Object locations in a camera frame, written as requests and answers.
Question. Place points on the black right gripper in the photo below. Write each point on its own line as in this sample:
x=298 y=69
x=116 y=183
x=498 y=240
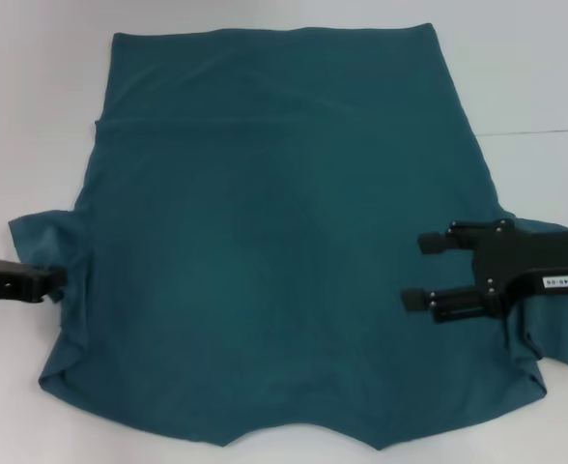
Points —
x=520 y=261

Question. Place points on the teal blue shirt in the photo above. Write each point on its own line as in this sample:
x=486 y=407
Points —
x=264 y=217

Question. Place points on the white number label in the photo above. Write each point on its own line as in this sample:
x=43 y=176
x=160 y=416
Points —
x=558 y=281

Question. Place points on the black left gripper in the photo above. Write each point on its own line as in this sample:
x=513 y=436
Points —
x=4 y=282

